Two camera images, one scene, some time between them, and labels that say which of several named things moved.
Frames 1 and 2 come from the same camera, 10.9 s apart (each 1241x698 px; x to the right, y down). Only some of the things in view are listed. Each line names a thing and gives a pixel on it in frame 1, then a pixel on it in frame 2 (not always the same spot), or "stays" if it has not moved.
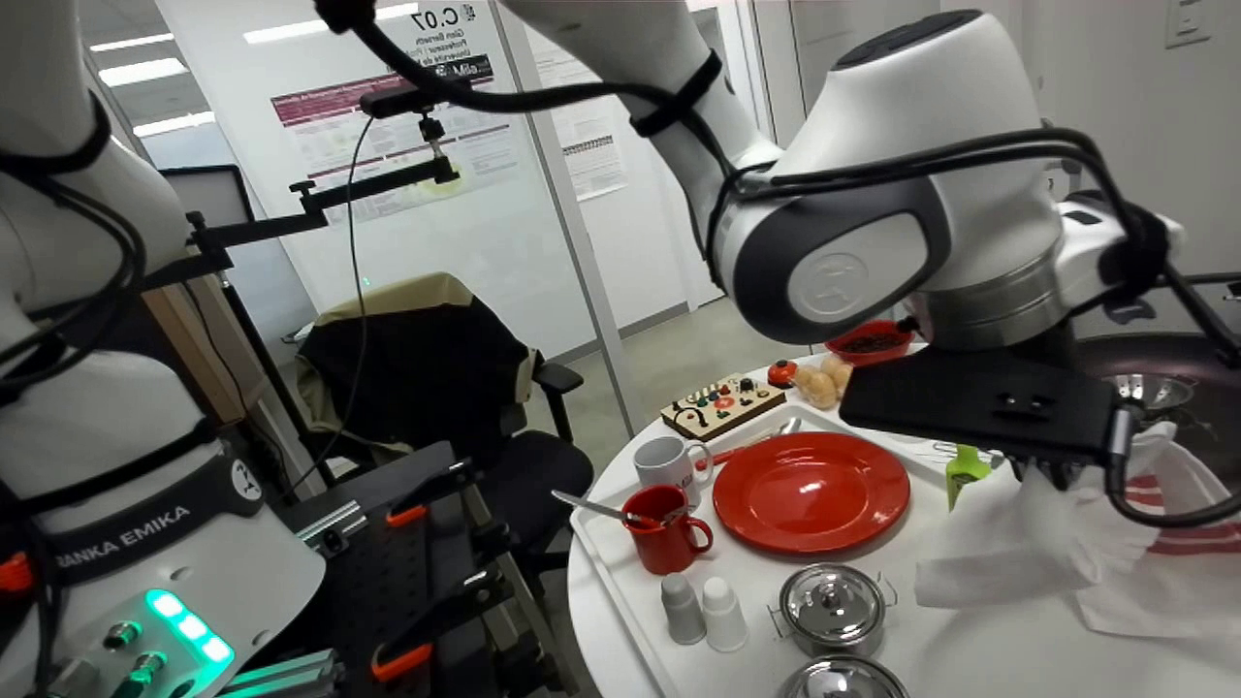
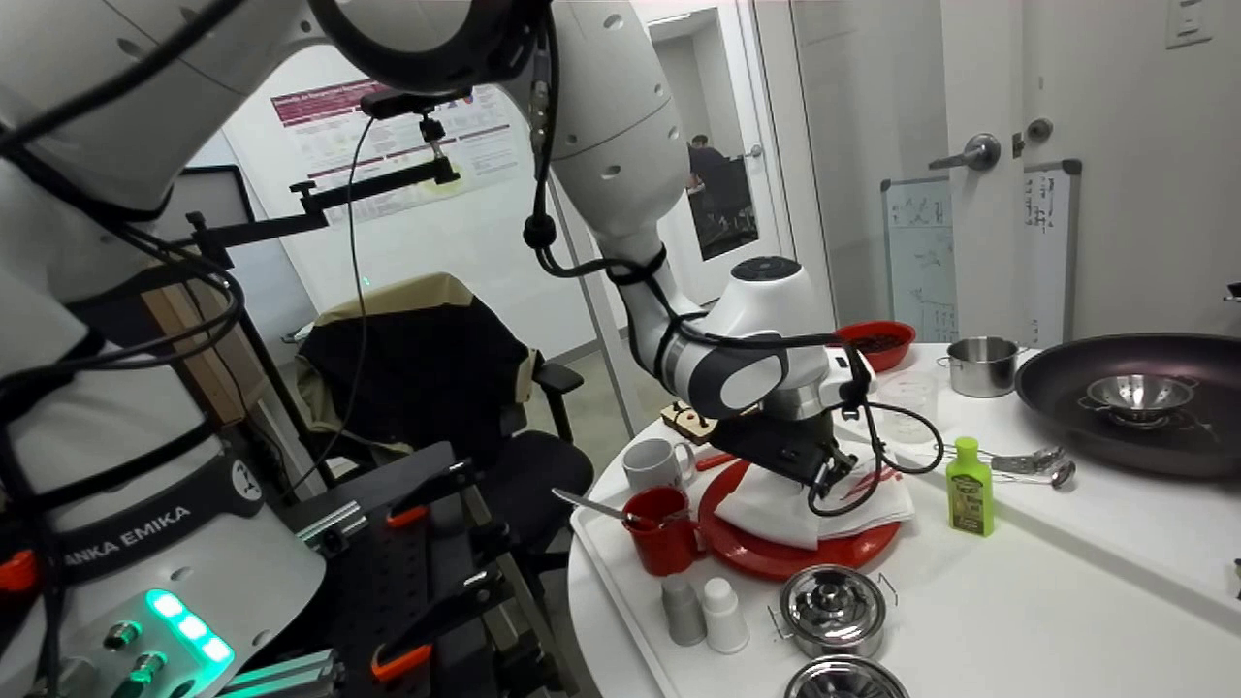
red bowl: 875,344 stays
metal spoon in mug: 584,501 stays
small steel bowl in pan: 1153,388 stays
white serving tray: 772,563 → 1001,615
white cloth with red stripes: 1014,542 → 804,512
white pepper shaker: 722,615 stays
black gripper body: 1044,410 → 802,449
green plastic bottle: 963,465 stays
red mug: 665,529 stays
